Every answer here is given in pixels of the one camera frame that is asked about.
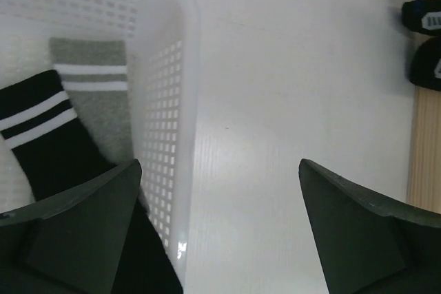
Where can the grey sock white stripes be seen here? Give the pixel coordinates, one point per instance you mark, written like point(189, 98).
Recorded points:
point(95, 76)

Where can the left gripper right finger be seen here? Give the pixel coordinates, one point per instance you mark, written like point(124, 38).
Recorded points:
point(368, 242)

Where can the white plastic laundry basket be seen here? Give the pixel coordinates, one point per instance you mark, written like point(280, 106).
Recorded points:
point(161, 41)

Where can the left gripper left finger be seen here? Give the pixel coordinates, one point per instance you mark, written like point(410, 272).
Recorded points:
point(70, 242)

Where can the black sport sock hanging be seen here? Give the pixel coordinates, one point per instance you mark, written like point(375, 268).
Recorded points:
point(422, 16)

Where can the wooden hanger stand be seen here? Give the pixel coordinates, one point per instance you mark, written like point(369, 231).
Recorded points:
point(424, 168)

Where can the black sock white stripes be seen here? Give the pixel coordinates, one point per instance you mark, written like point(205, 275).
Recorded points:
point(56, 153)

